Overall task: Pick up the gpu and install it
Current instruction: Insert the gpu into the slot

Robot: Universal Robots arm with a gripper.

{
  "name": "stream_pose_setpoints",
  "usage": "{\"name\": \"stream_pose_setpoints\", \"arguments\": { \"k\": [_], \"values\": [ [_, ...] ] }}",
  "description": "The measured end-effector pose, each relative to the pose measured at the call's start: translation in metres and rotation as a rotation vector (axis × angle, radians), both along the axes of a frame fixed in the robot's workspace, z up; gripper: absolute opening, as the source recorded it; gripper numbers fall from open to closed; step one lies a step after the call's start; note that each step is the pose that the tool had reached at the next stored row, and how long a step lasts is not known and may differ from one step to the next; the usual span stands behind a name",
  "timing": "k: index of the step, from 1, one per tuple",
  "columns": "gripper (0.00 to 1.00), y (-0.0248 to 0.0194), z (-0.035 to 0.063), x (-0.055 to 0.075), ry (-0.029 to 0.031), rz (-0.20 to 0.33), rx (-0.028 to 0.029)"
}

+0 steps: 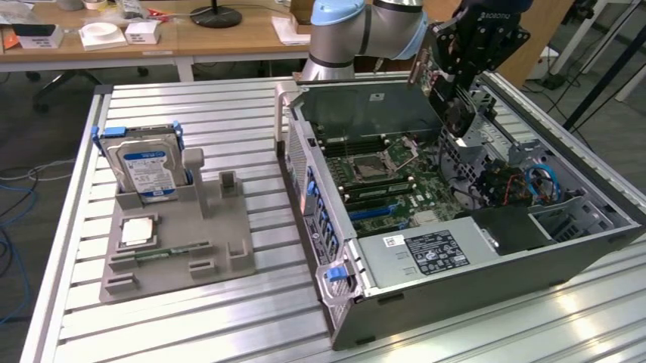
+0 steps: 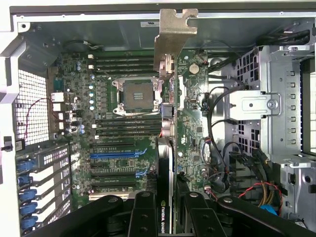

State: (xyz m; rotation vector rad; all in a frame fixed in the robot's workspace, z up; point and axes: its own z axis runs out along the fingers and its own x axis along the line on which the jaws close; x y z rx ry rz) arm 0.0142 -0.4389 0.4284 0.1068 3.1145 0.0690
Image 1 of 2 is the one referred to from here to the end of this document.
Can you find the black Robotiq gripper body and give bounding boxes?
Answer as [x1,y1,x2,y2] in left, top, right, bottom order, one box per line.
[450,0,534,38]

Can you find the graphics card with metal bracket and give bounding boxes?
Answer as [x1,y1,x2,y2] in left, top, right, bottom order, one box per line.
[406,47,482,140]

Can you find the wooden cabinet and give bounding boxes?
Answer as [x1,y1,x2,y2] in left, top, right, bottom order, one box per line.
[426,0,576,86]

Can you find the black floor power adapter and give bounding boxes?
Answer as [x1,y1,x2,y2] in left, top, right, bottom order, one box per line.
[542,73,571,91]

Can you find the black slanted stand pole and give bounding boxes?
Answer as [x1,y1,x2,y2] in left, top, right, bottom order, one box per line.
[562,0,646,132]

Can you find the metal disk bay cage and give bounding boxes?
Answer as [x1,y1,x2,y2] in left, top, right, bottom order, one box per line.
[436,109,546,207]

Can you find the metal socket cover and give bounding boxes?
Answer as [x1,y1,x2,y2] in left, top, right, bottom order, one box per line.
[383,136,420,167]

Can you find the stack of white papers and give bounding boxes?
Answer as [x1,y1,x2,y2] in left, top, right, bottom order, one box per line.
[271,14,312,46]

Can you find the CPU socket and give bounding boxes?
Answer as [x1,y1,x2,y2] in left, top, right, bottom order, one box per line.
[350,153,392,182]

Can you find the green motherboard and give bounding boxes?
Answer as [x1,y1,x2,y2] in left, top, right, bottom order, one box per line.
[320,130,468,237]

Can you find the installed black RAM stick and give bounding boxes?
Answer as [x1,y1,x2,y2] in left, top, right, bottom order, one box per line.
[346,181,412,201]

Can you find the blue expansion slot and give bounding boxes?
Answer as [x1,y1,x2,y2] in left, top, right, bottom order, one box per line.
[348,203,398,222]

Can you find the black round lamp base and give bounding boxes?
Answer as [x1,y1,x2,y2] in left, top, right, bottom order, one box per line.
[188,0,243,29]

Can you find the wooden desk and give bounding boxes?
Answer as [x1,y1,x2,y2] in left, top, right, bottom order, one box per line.
[0,0,454,82]

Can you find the grey power supply unit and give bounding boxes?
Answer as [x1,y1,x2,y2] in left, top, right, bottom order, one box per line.
[355,217,500,290]

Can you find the small white cardboard box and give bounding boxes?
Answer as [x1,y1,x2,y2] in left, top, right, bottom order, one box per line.
[124,20,163,45]

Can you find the open black PC case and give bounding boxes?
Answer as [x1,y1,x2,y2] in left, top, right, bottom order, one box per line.
[274,67,646,351]

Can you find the hard disk in blue caddy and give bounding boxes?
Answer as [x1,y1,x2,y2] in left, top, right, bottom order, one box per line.
[89,120,184,200]

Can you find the white box with round hole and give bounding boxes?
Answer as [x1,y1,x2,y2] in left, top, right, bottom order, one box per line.
[77,21,129,51]

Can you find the grey parts rack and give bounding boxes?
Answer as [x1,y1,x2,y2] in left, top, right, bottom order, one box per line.
[99,147,257,306]

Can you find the silver CPU chip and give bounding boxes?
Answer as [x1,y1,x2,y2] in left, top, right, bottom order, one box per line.
[119,218,155,245]

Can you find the black chair base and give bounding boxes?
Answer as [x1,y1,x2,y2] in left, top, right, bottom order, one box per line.
[24,66,151,113]

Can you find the green RAM stick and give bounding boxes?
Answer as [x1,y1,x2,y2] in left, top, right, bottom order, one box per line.
[131,244,196,262]

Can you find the white box with black lid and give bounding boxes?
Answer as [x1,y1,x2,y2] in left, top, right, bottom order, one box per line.
[11,23,65,49]

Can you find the white desk frame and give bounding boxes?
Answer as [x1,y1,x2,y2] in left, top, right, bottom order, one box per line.
[547,0,646,103]

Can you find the blue data wire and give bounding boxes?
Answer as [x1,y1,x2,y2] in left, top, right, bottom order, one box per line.
[523,163,564,203]

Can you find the black and red wire bundle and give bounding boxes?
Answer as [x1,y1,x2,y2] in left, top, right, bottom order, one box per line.
[478,162,536,207]

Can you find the white floor cable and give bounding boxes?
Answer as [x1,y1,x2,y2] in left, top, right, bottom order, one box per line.
[0,158,76,182]

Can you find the blue floor cable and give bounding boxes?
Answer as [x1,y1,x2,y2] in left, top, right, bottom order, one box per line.
[0,181,39,326]

